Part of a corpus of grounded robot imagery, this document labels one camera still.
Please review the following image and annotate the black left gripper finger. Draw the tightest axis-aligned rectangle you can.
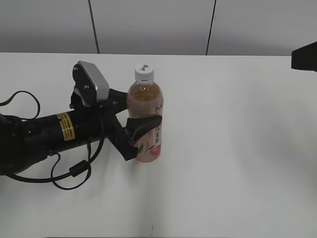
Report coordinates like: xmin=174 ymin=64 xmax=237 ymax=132
xmin=108 ymin=89 xmax=127 ymax=117
xmin=126 ymin=115 xmax=162 ymax=144

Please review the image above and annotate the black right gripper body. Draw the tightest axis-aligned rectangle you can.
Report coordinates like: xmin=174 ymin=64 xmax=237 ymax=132
xmin=291 ymin=42 xmax=317 ymax=72

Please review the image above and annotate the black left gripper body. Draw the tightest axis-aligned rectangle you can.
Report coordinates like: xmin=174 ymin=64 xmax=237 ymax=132
xmin=70 ymin=92 xmax=138 ymax=161

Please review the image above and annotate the pink peach tea bottle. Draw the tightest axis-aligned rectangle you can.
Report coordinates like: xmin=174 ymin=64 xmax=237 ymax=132
xmin=127 ymin=78 xmax=163 ymax=163

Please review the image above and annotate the white bottle cap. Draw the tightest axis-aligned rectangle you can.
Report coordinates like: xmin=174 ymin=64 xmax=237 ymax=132
xmin=135 ymin=63 xmax=154 ymax=81

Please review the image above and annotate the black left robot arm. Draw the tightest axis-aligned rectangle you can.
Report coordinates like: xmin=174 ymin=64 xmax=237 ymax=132
xmin=0 ymin=89 xmax=162 ymax=183

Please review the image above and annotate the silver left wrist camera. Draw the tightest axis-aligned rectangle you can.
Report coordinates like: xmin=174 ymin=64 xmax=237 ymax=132
xmin=72 ymin=60 xmax=110 ymax=107

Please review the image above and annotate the black left camera cable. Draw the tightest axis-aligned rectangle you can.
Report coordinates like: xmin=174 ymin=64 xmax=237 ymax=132
xmin=0 ymin=90 xmax=105 ymax=191

